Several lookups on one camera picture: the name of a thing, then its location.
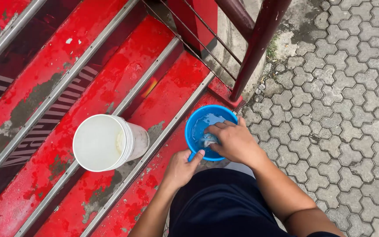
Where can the blue plastic water dipper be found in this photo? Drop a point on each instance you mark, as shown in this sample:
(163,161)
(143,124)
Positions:
(201,126)

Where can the white plastic bucket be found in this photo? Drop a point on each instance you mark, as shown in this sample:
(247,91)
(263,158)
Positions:
(105,143)

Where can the dark red metal railing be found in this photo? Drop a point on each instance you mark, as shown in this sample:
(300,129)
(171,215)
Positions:
(239,42)

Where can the person's right hand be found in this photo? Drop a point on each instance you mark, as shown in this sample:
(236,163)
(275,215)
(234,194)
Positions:
(234,141)

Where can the wet grey cleaning cloth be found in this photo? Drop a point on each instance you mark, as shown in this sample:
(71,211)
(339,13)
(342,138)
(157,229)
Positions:
(208,140)

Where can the person's left hand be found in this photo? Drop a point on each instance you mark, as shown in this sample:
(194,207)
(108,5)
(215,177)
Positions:
(179,169)

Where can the red painted staircase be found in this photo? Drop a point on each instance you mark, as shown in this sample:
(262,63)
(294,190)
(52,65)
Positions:
(77,108)

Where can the person's right fingers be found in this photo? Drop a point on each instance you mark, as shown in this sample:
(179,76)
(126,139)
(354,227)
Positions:
(217,130)

